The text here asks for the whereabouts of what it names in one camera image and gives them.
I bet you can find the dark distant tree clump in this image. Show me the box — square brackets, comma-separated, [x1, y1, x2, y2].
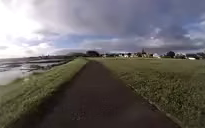
[85, 50, 101, 58]

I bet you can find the dark asphalt path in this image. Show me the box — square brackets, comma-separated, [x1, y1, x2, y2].
[9, 59, 181, 128]

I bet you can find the row of distant buildings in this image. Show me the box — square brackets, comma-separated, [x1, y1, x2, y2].
[101, 48, 205, 61]

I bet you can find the round dark tree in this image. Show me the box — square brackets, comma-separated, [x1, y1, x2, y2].
[166, 50, 176, 59]

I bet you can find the wide grass field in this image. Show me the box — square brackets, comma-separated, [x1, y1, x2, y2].
[88, 56, 205, 128]

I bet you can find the grass bank beside water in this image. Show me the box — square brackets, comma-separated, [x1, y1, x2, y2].
[0, 57, 89, 128]

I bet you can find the water with mudflats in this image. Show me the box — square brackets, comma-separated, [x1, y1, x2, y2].
[0, 55, 74, 88]

